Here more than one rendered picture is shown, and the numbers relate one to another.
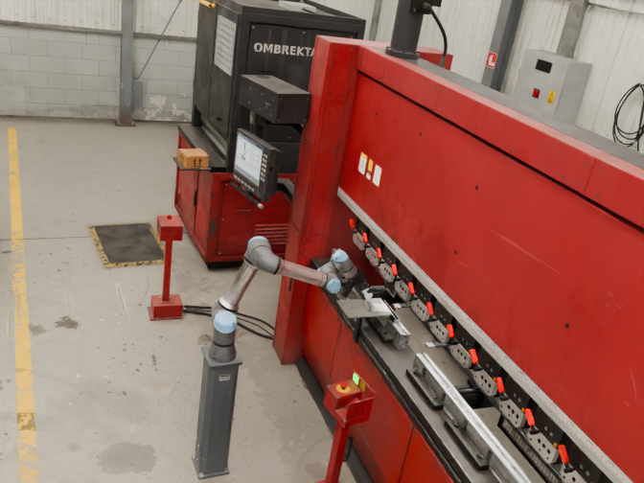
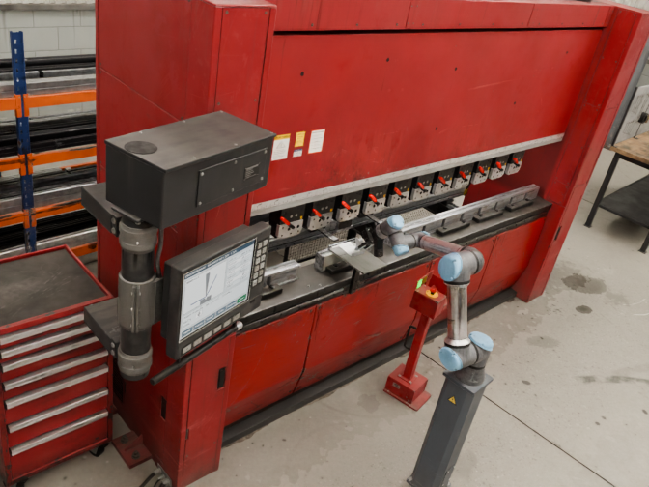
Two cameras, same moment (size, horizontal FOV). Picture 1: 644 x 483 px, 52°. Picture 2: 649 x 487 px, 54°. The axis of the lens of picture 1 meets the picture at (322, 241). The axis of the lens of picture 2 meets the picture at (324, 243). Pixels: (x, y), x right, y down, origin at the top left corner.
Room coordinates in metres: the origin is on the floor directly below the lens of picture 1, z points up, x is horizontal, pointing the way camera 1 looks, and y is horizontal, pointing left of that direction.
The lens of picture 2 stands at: (4.58, 2.32, 2.69)
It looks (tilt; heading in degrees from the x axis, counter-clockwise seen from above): 29 degrees down; 247
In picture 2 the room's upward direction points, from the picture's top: 11 degrees clockwise
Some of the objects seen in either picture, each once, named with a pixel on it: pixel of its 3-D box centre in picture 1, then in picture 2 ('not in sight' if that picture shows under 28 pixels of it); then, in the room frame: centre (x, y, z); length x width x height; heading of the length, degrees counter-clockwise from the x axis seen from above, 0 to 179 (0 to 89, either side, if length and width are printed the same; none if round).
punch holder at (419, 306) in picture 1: (427, 300); (395, 189); (2.95, -0.58, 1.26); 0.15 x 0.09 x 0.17; 24
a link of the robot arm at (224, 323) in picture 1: (224, 327); (477, 348); (2.89, 0.43, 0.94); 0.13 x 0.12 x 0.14; 16
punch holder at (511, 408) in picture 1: (521, 401); (477, 168); (2.22, -0.90, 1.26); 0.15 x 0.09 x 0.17; 24
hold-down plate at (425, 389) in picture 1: (424, 388); not in sight; (2.72, -0.62, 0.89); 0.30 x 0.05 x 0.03; 24
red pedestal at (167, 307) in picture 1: (167, 266); not in sight; (4.40, 1.13, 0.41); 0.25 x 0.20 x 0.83; 114
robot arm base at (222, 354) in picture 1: (222, 346); (471, 367); (2.88, 0.42, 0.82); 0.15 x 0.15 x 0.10
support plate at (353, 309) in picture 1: (363, 308); (357, 257); (3.23, -0.29, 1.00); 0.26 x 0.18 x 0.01; 114
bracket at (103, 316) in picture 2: (280, 192); (149, 315); (4.37, 0.35, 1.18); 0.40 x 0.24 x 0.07; 24
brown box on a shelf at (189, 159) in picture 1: (192, 157); not in sight; (5.20, 1.18, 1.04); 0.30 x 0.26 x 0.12; 28
